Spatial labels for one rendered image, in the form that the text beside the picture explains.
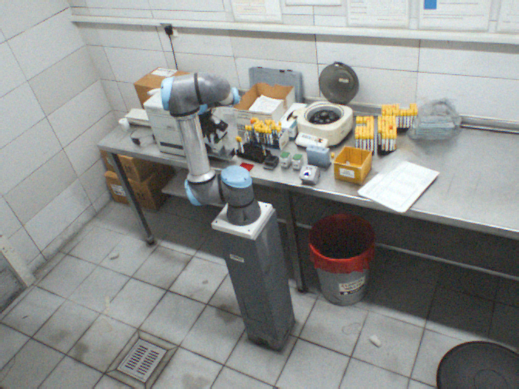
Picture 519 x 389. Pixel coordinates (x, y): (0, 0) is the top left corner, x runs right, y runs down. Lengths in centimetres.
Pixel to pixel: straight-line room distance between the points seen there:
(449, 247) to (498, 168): 63
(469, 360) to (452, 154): 93
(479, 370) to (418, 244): 102
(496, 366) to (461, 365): 12
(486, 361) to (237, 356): 131
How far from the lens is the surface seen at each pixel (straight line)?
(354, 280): 259
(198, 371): 269
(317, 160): 224
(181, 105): 174
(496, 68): 241
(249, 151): 241
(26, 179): 341
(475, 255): 273
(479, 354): 192
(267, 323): 246
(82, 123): 363
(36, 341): 324
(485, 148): 241
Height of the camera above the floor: 227
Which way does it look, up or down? 40 degrees down
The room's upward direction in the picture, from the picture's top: 11 degrees counter-clockwise
